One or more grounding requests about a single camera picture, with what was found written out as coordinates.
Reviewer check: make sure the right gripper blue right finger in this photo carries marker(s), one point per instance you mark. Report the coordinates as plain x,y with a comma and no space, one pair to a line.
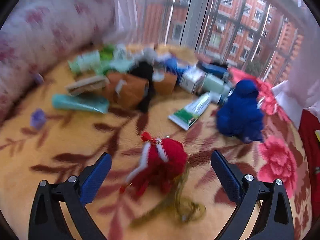
274,220

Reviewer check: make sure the window frame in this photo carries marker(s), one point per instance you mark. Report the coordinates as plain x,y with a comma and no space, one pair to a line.
259,37

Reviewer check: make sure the sheer pink curtain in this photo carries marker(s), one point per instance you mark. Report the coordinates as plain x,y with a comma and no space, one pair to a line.
301,89

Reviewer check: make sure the teal tube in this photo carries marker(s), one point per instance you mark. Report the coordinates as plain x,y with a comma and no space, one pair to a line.
89,103

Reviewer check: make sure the green white tube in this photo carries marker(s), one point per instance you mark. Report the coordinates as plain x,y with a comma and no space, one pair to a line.
189,114

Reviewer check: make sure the floral pink quilt roll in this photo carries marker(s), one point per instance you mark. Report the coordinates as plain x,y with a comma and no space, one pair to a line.
42,33

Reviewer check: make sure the purple bottle cap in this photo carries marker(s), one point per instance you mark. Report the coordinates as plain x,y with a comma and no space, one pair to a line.
38,119

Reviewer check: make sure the yellow floral blanket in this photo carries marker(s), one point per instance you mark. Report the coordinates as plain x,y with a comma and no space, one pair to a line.
71,140

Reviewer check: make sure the beige cosmetic carton box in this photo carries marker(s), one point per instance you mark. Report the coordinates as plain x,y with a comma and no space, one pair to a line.
192,79

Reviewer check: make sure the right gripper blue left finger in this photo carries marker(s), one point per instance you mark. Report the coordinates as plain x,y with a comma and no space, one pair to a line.
46,218

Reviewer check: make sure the olive yarn strand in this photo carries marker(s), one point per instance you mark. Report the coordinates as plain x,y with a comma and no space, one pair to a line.
184,209

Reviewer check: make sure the orange brown cloth toy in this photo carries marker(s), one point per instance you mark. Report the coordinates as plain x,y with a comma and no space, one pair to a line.
132,92

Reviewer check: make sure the red knitted doll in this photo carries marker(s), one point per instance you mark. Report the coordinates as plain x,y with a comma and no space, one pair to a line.
161,161

